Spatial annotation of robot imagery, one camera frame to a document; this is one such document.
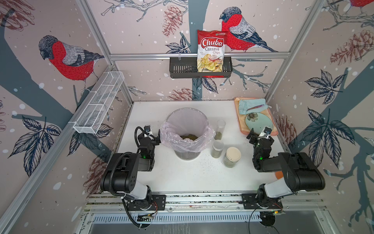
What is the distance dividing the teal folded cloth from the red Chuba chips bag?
411mm

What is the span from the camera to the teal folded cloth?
1139 millimetres

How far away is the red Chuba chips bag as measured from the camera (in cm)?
85
